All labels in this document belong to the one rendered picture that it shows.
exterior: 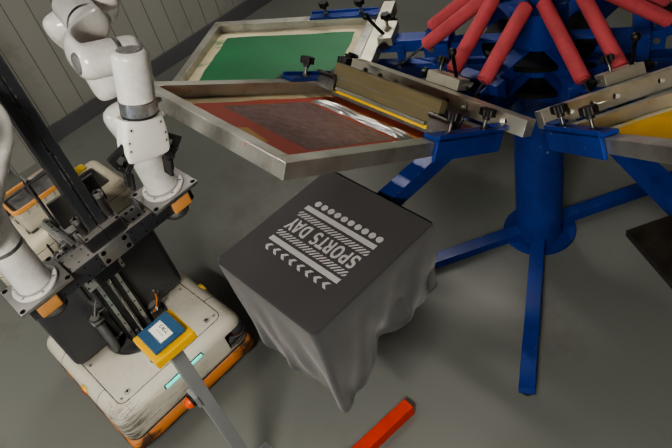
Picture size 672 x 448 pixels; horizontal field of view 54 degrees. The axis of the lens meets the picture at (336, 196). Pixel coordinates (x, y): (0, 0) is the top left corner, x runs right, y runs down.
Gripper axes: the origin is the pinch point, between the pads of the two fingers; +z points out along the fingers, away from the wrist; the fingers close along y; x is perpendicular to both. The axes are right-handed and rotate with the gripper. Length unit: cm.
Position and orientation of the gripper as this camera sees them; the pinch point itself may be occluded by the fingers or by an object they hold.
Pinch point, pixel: (150, 177)
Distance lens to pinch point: 147.8
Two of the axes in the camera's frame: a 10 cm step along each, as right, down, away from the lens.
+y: -7.3, 3.5, -5.9
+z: 0.0, 8.5, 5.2
